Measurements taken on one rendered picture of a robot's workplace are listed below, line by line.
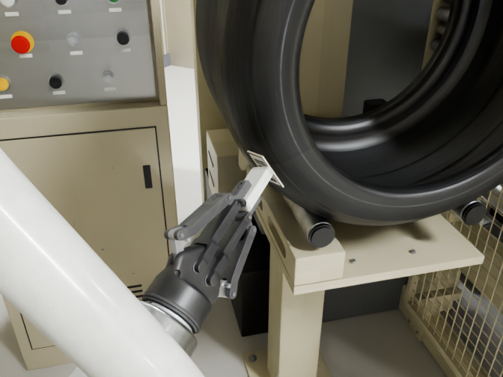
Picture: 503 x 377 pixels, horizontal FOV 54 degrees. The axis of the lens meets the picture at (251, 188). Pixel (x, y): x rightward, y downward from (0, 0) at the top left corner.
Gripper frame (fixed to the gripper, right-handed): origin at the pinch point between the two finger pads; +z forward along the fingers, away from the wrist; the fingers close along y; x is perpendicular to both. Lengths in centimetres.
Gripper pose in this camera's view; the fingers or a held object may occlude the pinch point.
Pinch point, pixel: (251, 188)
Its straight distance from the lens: 65.3
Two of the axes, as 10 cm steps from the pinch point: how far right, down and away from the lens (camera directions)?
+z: 4.6, -7.2, 5.1
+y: 4.9, 6.9, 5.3
